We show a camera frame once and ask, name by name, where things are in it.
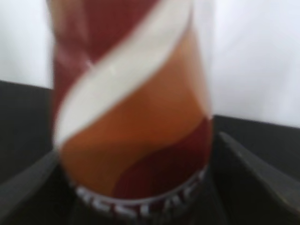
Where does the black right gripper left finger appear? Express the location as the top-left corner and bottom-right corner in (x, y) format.
(0, 152), (70, 225)

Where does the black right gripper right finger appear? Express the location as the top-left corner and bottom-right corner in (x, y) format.
(210, 132), (300, 225)

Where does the black tablecloth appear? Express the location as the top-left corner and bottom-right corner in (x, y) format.
(0, 79), (300, 225)

